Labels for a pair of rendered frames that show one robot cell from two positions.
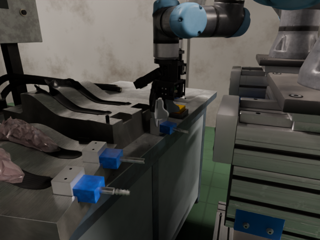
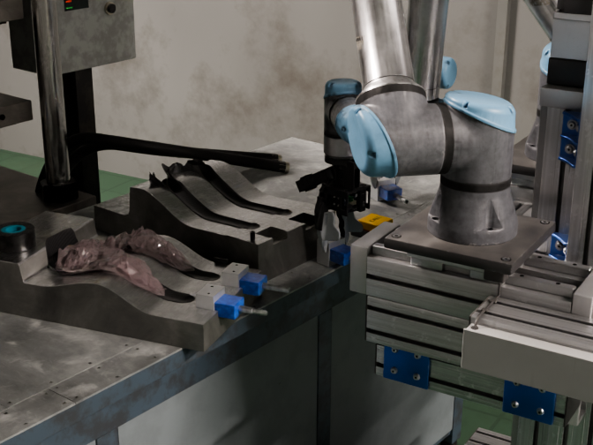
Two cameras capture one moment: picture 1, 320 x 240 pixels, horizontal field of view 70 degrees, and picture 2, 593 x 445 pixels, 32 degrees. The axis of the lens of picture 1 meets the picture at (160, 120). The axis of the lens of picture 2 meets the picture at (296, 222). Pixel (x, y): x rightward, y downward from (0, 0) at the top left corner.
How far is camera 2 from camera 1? 1.47 m
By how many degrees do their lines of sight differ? 11
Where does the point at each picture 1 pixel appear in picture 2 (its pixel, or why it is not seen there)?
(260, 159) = (387, 290)
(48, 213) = (195, 318)
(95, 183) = (235, 301)
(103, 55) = (260, 25)
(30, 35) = (116, 48)
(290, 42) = not seen: hidden behind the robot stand
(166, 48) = (339, 146)
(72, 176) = (214, 292)
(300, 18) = not seen: hidden behind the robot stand
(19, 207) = (169, 313)
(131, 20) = not seen: outside the picture
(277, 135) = (398, 268)
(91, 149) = (231, 271)
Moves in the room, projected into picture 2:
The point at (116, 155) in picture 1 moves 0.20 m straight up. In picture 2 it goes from (258, 281) to (257, 180)
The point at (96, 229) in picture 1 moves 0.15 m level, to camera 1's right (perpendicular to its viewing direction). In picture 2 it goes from (228, 376) to (302, 384)
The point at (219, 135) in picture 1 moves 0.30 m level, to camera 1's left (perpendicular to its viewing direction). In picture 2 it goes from (353, 265) to (189, 251)
